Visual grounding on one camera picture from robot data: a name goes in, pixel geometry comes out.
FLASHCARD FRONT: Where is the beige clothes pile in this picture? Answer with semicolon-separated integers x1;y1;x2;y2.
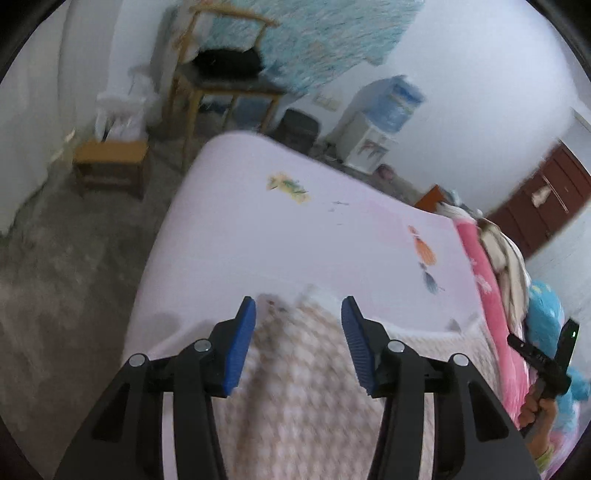
437;202;531;334

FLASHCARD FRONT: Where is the wall power socket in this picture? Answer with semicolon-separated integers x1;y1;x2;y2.
312;90;342;112

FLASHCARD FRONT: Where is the dark red wooden door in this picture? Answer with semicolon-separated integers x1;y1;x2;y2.
487;142;590;258

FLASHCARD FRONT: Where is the white plastic bag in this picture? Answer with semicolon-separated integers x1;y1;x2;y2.
94;66;161;143

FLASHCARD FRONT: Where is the white water dispenser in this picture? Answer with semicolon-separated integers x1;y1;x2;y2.
335;112;396;174

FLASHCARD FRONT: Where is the pink floral blanket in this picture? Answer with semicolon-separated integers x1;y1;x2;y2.
454;219;530;423

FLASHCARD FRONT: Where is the teal floral hanging cloth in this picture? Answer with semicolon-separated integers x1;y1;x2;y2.
187;1;424;96

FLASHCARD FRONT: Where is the pink bed sheet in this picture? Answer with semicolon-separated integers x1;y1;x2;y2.
124;133;497;380

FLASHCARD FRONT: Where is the teal garment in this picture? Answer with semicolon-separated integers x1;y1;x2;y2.
526;280;591;444

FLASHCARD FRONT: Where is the beige white houndstooth coat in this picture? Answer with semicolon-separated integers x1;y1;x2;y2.
209;285;502;480

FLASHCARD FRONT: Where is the black bin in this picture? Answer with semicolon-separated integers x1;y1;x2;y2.
273;108;321;155

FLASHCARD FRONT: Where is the small wooden stool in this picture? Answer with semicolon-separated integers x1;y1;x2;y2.
72;140;148;199

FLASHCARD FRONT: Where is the white curtain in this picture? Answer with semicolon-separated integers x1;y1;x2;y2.
1;1;122;234

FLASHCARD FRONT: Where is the black garment on chair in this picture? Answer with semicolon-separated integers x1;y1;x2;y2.
190;48;264;81

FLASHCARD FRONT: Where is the wooden chair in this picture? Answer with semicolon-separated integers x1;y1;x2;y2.
166;3;286;170

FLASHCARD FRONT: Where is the person right hand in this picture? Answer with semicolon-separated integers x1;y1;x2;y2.
518;393;558;459

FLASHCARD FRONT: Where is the blue water bottle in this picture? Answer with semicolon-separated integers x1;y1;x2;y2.
367;75;425;134

